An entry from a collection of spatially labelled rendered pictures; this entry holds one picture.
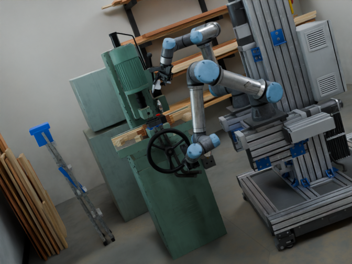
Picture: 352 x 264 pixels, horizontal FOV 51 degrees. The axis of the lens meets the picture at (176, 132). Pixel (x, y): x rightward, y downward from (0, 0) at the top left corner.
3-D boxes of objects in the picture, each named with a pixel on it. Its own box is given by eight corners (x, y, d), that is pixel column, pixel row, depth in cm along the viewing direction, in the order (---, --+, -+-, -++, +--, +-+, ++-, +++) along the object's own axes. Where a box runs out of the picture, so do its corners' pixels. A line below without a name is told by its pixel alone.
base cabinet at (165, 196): (173, 261, 263) (136, 173, 246) (155, 228, 318) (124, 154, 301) (228, 233, 272) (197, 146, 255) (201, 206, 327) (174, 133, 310)
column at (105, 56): (138, 144, 279) (101, 52, 262) (133, 139, 300) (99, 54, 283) (165, 133, 284) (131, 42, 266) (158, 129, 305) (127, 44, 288)
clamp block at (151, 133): (153, 144, 237) (148, 131, 235) (149, 140, 250) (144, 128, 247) (174, 135, 240) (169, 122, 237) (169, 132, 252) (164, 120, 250)
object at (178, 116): (129, 140, 257) (127, 135, 256) (128, 140, 259) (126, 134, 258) (199, 110, 268) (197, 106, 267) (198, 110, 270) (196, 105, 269)
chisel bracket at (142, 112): (145, 121, 254) (140, 110, 252) (141, 119, 268) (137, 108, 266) (155, 118, 256) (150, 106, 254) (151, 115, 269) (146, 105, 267)
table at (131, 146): (121, 162, 233) (118, 154, 231) (116, 152, 262) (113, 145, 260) (207, 125, 245) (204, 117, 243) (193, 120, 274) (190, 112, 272)
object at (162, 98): (158, 114, 277) (153, 99, 274) (156, 113, 284) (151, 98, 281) (170, 109, 279) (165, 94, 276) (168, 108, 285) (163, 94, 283)
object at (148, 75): (149, 90, 274) (142, 71, 271) (147, 89, 283) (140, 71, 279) (160, 86, 276) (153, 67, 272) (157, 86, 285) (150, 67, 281)
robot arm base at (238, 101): (249, 99, 283) (245, 87, 281) (255, 102, 269) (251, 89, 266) (231, 106, 283) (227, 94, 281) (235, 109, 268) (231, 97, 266)
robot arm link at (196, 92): (180, 63, 211) (188, 146, 219) (187, 62, 201) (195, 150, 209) (199, 61, 215) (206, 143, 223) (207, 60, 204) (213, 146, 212)
